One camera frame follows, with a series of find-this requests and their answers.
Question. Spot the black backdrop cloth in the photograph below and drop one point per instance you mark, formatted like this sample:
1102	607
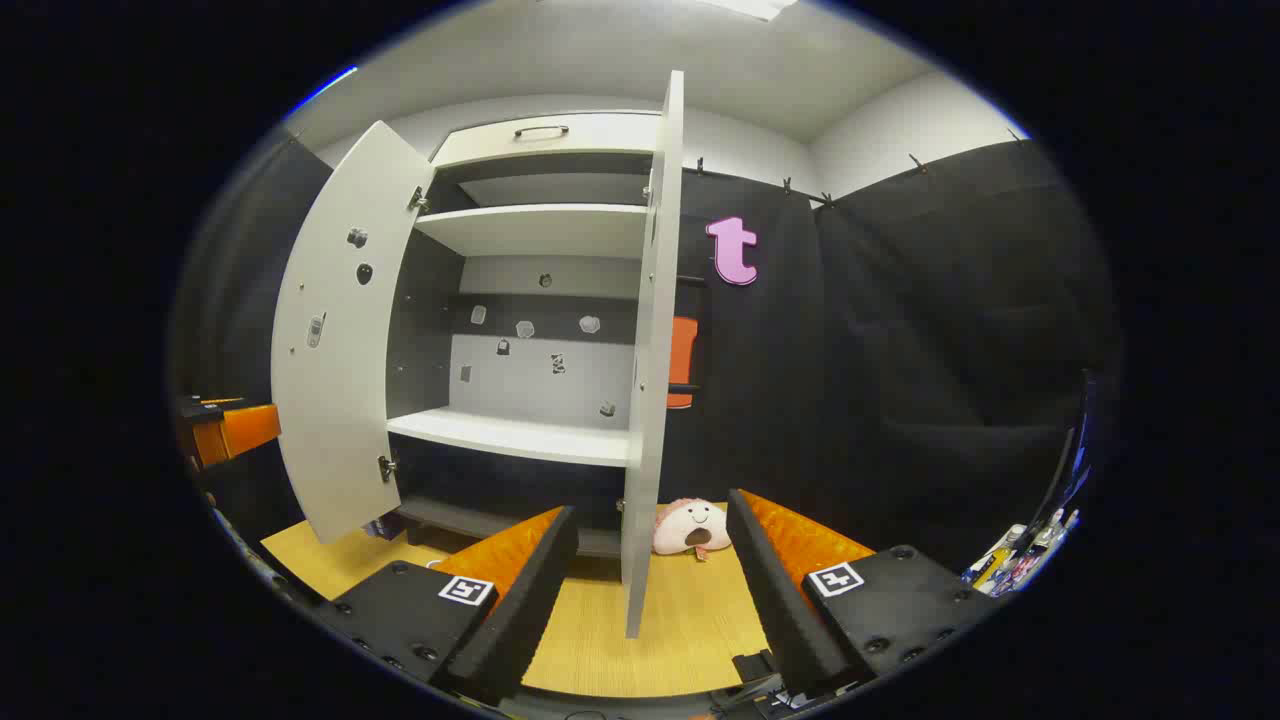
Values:
900	350

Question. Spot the pink white plush toy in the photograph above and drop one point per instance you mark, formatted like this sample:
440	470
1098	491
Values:
690	520

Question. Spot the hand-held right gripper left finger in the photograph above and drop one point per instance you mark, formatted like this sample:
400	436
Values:
520	610

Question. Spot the metal door hinge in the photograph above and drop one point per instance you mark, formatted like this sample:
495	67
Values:
386	467
417	199

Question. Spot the small black bracket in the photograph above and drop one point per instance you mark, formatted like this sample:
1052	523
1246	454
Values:
755	667

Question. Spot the blue flat packet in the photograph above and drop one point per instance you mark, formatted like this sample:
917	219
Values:
1022	570

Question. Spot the yellow bottle white cap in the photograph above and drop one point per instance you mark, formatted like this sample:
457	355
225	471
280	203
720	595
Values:
995	567

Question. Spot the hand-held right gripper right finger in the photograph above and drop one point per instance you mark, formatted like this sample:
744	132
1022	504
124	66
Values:
775	600

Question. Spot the white open cabinet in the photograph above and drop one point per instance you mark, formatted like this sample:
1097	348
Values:
520	435

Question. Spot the clear plastic bottle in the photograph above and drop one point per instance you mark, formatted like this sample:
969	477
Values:
1055	530

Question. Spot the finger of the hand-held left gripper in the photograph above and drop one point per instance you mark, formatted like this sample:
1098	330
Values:
203	409
240	432

